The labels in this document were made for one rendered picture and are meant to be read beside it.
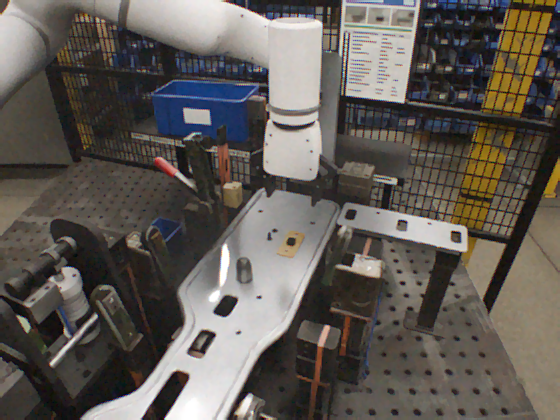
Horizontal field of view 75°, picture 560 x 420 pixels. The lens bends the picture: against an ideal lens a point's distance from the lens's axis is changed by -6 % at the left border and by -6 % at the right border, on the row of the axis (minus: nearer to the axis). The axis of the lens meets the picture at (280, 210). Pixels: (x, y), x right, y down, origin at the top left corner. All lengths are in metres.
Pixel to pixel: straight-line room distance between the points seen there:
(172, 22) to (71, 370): 0.57
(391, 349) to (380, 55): 0.79
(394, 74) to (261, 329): 0.81
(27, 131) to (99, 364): 2.79
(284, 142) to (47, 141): 2.80
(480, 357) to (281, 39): 0.88
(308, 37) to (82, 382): 0.64
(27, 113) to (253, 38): 2.73
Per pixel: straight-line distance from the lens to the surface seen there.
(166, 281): 0.78
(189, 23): 0.60
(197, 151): 0.82
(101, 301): 0.65
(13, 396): 0.63
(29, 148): 3.47
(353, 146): 1.19
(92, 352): 0.75
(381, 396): 0.98
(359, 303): 0.78
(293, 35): 0.61
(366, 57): 1.19
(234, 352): 0.65
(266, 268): 0.77
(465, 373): 1.07
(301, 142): 0.67
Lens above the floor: 1.53
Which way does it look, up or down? 34 degrees down
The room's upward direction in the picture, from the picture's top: straight up
